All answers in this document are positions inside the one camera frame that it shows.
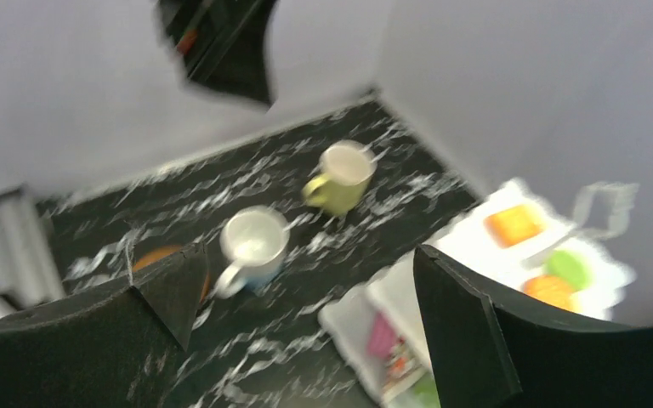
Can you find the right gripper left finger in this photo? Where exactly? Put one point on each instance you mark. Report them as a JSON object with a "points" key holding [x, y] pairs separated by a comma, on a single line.
{"points": [[112, 345]]}

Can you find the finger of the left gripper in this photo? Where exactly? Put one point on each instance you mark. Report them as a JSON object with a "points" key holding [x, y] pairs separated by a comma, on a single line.
{"points": [[221, 44]]}

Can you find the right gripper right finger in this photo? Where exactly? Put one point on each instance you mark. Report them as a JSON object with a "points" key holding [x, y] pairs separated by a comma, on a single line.
{"points": [[493, 346]]}

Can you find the orange round cookie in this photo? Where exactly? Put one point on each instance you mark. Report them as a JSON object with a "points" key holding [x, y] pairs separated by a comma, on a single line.
{"points": [[552, 290]]}

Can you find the brown wooden coaster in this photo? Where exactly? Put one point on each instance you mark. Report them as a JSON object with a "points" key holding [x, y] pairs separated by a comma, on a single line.
{"points": [[162, 252]]}

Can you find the pink cake block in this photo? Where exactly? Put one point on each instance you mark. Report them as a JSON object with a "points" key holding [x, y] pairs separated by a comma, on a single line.
{"points": [[382, 338]]}

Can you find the green round cookie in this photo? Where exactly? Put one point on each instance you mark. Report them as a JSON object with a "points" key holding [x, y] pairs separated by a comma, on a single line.
{"points": [[569, 267]]}

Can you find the white three-tier cake stand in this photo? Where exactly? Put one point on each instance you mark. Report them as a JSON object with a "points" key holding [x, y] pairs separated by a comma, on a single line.
{"points": [[601, 212]]}

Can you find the orange rectangular biscuit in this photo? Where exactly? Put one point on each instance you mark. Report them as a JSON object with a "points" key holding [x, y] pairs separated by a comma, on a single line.
{"points": [[514, 225]]}

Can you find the white mug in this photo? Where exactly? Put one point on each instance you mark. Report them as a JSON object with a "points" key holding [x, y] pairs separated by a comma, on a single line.
{"points": [[254, 242]]}

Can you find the yellow-green cup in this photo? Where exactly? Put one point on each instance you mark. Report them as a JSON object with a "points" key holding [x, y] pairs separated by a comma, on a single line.
{"points": [[345, 171]]}

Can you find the green swirl roll cake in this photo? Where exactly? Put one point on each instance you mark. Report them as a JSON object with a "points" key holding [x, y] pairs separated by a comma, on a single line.
{"points": [[424, 392]]}

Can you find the triangular sandwich cake slice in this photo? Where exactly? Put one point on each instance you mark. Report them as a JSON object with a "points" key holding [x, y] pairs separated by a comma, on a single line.
{"points": [[403, 370]]}

